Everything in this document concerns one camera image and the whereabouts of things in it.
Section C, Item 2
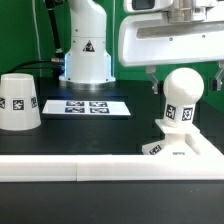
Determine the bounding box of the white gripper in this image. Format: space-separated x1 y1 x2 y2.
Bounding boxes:
118 13 224 95

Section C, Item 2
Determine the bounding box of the white lamp base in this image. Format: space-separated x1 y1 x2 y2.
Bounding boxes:
142 119 199 156

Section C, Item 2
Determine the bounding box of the white lamp shade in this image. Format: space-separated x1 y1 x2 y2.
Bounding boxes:
0 73 41 131

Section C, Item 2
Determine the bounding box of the white marker sheet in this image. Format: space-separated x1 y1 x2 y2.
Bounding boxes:
42 100 130 116

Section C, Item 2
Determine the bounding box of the white L-shaped boundary frame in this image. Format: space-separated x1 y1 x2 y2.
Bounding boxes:
0 131 224 182

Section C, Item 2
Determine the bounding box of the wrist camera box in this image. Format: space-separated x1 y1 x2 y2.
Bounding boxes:
123 0 174 13

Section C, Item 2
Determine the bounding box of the black cable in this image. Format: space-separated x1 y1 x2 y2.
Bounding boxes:
6 0 68 75

